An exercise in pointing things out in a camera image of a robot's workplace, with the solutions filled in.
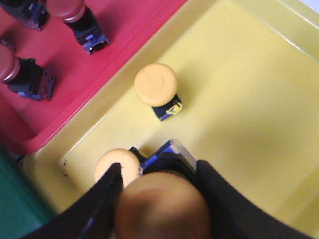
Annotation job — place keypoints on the red mushroom push button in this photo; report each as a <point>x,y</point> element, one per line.
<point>81,20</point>
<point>30,13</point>
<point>24,77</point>

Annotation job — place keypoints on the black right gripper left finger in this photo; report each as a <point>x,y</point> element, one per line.
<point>90,217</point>

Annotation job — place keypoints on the yellow plate mat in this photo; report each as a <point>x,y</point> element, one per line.
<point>248,78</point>

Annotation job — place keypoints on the red plate mat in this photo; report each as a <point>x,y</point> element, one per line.
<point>27,125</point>

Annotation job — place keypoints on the yellow mushroom push button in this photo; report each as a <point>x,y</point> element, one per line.
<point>128,161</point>
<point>163,202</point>
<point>156,86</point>

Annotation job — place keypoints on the green conveyor belt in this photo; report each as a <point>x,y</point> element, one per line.
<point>23,210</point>

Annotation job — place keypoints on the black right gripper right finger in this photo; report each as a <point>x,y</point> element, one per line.
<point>232,215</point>

